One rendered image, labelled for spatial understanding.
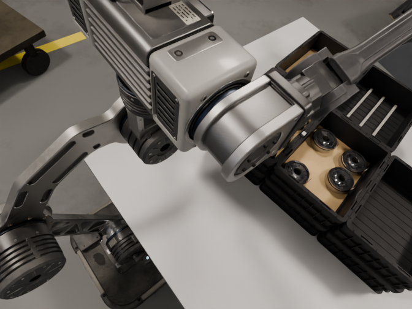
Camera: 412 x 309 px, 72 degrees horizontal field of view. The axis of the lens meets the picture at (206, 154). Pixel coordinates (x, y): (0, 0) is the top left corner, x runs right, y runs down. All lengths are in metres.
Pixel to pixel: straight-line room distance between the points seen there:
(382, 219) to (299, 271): 0.38
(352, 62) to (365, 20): 3.29
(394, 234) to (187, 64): 1.08
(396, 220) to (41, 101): 2.30
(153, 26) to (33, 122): 1.98
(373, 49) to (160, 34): 0.39
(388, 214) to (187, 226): 0.77
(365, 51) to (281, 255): 0.82
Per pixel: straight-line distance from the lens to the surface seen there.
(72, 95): 2.44
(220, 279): 1.12
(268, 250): 1.19
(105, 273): 1.60
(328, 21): 3.60
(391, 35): 0.67
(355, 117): 1.49
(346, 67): 0.59
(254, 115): 0.39
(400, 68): 3.32
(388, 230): 1.30
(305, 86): 0.49
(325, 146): 1.27
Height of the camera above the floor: 1.80
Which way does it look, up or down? 61 degrees down
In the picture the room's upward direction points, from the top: 15 degrees clockwise
